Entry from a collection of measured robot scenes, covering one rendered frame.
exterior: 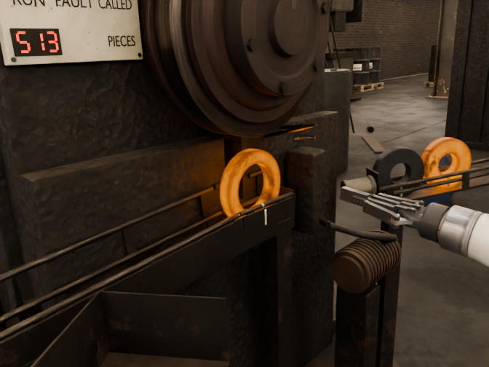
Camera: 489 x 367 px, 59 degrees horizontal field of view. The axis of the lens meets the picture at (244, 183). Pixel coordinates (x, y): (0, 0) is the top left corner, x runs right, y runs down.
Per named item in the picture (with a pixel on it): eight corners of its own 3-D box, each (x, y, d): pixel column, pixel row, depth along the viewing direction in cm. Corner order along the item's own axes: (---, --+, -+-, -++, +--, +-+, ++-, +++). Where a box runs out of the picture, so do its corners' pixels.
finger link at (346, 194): (367, 207, 98) (366, 208, 97) (340, 198, 102) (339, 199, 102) (370, 194, 96) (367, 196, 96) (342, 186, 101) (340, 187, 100)
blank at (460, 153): (418, 141, 130) (424, 143, 127) (464, 132, 132) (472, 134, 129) (419, 190, 135) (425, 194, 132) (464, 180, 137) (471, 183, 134)
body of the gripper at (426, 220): (433, 249, 85) (388, 233, 91) (450, 236, 90) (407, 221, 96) (440, 214, 82) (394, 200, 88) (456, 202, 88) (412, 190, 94)
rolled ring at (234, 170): (280, 143, 109) (271, 142, 111) (226, 158, 96) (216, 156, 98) (281, 212, 114) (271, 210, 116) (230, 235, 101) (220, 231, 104)
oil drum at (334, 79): (270, 170, 403) (268, 70, 377) (308, 157, 443) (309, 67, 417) (324, 181, 363) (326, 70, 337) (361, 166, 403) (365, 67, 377)
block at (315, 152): (283, 228, 129) (282, 149, 122) (299, 221, 135) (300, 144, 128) (313, 237, 122) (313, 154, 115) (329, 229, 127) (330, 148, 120)
